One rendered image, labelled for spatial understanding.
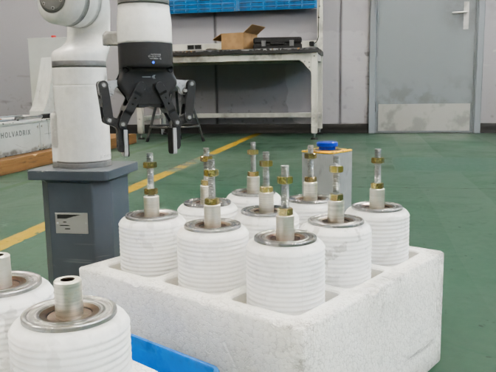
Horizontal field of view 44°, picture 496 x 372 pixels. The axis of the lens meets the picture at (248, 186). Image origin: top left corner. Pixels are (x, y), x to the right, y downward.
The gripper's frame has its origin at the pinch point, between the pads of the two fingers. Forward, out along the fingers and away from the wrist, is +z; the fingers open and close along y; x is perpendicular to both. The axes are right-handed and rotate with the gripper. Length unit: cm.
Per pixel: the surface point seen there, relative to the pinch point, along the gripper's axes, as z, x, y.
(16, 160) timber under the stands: 29, 270, -1
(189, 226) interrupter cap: 9.9, -10.0, 2.2
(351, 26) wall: -63, 408, 308
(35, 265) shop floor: 35, 73, -10
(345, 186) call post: 10.7, 11.6, 40.6
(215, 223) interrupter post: 9.6, -11.7, 5.3
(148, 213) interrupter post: 9.6, -0.9, -0.7
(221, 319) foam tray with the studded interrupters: 18.8, -21.2, 2.0
